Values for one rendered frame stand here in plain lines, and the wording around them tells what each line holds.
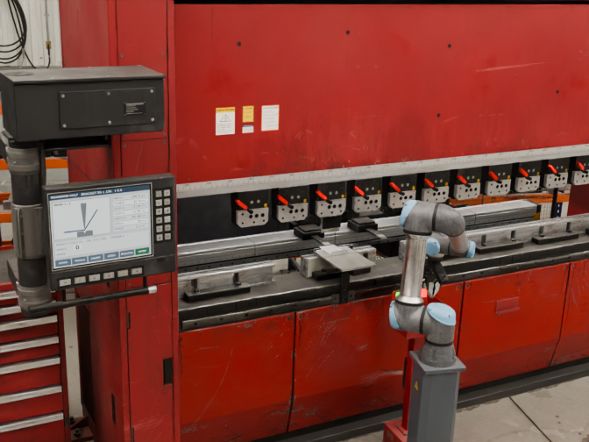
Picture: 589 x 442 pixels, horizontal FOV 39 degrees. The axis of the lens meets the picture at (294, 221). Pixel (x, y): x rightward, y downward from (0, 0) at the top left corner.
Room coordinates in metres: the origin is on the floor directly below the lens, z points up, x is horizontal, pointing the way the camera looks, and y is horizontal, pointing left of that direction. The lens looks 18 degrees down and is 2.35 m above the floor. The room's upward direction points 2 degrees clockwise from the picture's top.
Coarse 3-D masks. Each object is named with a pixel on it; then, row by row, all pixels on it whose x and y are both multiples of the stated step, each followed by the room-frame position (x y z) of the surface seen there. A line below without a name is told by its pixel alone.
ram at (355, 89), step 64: (192, 64) 3.40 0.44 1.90; (256, 64) 3.53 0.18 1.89; (320, 64) 3.68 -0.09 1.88; (384, 64) 3.83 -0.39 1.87; (448, 64) 3.99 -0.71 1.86; (512, 64) 4.17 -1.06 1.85; (576, 64) 4.37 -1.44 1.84; (192, 128) 3.40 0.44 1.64; (256, 128) 3.54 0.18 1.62; (320, 128) 3.68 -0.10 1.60; (384, 128) 3.84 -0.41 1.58; (448, 128) 4.01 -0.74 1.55; (512, 128) 4.20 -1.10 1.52; (576, 128) 4.40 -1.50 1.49; (192, 192) 3.40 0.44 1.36
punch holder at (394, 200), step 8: (384, 176) 3.92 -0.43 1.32; (392, 176) 3.87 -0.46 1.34; (400, 176) 3.89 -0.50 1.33; (408, 176) 3.92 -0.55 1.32; (384, 184) 3.91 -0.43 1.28; (400, 184) 3.89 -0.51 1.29; (408, 184) 3.91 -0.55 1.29; (384, 192) 3.92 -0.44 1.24; (392, 192) 3.87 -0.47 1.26; (408, 192) 3.91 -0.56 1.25; (384, 200) 3.91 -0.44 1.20; (392, 200) 3.87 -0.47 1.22; (400, 200) 3.89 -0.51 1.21; (408, 200) 3.91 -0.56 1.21; (392, 208) 3.87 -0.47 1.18
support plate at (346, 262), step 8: (344, 248) 3.76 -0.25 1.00; (320, 256) 3.66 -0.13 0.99; (328, 256) 3.64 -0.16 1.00; (336, 256) 3.64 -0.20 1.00; (344, 256) 3.65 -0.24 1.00; (352, 256) 3.65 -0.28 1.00; (360, 256) 3.65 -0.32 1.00; (336, 264) 3.54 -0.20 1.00; (344, 264) 3.54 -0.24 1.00; (352, 264) 3.55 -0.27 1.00; (360, 264) 3.55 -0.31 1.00; (368, 264) 3.55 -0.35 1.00
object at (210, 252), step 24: (480, 216) 4.46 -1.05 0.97; (504, 216) 4.54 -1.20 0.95; (528, 216) 4.63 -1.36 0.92; (216, 240) 3.86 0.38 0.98; (240, 240) 3.87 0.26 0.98; (264, 240) 3.88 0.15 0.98; (288, 240) 3.92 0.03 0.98; (312, 240) 3.97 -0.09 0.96; (336, 240) 4.04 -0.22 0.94; (360, 240) 4.11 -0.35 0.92; (384, 240) 4.17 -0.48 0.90; (192, 264) 3.68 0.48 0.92; (216, 264) 3.74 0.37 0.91
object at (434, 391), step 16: (416, 352) 3.13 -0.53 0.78; (416, 368) 3.07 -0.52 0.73; (432, 368) 2.99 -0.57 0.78; (448, 368) 2.99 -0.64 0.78; (464, 368) 3.01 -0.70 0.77; (416, 384) 3.05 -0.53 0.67; (432, 384) 2.98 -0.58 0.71; (448, 384) 3.00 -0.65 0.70; (416, 400) 3.04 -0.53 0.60; (432, 400) 2.99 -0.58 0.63; (448, 400) 3.00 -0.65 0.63; (416, 416) 3.03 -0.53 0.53; (432, 416) 2.99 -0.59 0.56; (448, 416) 3.00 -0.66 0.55; (416, 432) 3.01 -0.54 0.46; (432, 432) 2.99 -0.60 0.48; (448, 432) 3.01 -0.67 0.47
